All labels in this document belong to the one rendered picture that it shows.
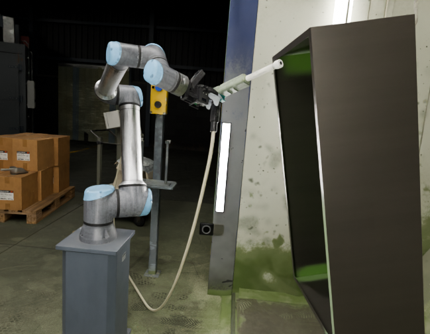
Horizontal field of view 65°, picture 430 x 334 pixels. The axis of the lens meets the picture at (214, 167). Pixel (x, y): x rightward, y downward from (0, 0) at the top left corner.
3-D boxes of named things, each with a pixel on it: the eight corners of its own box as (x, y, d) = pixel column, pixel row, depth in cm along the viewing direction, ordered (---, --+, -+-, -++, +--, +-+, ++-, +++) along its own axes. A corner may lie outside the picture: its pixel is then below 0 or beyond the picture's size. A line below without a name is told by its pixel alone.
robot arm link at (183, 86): (169, 76, 142) (183, 67, 135) (178, 81, 145) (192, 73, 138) (166, 95, 139) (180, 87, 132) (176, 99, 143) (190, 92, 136)
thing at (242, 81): (192, 136, 156) (197, 91, 162) (200, 138, 159) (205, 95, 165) (274, 107, 120) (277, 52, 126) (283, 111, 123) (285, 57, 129)
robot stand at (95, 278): (55, 362, 173) (54, 245, 163) (81, 325, 203) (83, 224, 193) (112, 369, 172) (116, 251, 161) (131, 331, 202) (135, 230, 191)
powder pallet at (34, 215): (16, 193, 475) (16, 183, 472) (75, 196, 480) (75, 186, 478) (-42, 220, 356) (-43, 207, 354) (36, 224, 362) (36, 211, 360)
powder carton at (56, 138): (48, 160, 466) (48, 134, 460) (69, 161, 467) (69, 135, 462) (34, 164, 429) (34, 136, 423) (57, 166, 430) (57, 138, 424)
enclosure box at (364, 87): (354, 269, 189) (340, 48, 169) (425, 340, 129) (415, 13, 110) (293, 278, 188) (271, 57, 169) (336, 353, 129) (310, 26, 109)
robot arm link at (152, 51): (138, 39, 138) (143, 55, 130) (165, 43, 143) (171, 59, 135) (134, 59, 144) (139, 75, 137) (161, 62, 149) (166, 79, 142)
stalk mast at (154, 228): (156, 272, 277) (167, 67, 251) (155, 275, 271) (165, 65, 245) (150, 271, 277) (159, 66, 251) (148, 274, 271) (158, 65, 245)
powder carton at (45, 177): (30, 191, 432) (29, 164, 427) (53, 193, 436) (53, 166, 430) (15, 199, 395) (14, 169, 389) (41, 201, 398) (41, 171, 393)
